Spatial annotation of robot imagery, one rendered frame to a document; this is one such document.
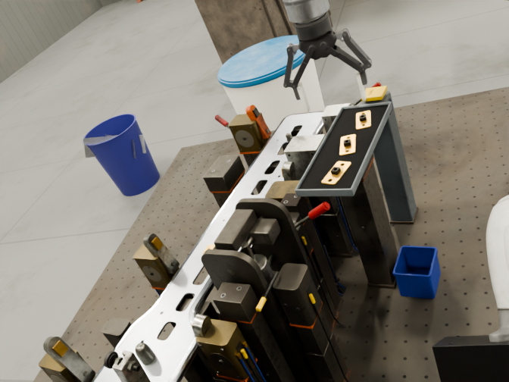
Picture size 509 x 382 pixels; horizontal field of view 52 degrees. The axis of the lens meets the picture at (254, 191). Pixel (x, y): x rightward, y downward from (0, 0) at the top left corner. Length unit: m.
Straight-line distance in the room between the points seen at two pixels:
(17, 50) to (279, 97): 8.20
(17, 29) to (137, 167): 7.33
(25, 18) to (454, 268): 10.33
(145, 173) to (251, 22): 1.63
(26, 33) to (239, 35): 6.88
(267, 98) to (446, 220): 1.66
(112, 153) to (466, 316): 2.95
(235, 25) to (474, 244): 3.55
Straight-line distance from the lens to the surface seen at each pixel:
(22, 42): 10.98
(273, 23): 4.63
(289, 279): 1.10
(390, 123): 1.51
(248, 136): 1.84
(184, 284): 1.35
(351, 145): 1.28
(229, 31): 4.85
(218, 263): 1.08
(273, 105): 3.12
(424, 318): 1.45
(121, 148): 3.87
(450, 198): 1.79
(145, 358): 1.21
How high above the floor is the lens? 1.82
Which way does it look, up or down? 32 degrees down
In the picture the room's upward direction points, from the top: 24 degrees counter-clockwise
